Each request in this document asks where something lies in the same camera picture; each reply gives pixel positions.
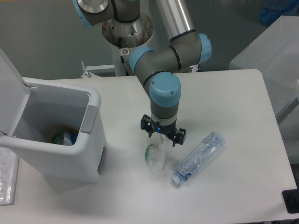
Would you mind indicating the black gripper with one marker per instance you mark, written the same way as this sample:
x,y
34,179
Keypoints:
x,y
177,136

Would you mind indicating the clear plastic bag trash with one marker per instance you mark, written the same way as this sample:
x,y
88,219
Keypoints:
x,y
155,152

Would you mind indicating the clear plastic water bottle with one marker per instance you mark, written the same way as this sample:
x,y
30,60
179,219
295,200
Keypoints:
x,y
197,158

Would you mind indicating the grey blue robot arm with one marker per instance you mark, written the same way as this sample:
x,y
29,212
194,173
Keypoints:
x,y
155,70

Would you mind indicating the green trash inside can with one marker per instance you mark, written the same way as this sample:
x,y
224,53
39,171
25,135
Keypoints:
x,y
66,137

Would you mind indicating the white trash can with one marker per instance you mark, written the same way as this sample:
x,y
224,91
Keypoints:
x,y
32,111

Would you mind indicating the metal clamp bolt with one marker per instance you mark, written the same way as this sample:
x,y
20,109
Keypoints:
x,y
195,68

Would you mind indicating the white covered side table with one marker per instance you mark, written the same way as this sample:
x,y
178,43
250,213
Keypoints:
x,y
275,53

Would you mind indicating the black device at table edge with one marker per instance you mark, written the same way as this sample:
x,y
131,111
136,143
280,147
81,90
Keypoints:
x,y
291,199

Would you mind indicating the blue object in background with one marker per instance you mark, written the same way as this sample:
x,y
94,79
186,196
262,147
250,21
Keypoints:
x,y
272,9

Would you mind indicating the laminated paper sheet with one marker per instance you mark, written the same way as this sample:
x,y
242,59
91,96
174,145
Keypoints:
x,y
9,163

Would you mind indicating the white pedestal base bracket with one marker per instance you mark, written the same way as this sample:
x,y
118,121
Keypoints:
x,y
98,70

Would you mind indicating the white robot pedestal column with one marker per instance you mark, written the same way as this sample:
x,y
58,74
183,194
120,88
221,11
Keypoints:
x,y
124,38

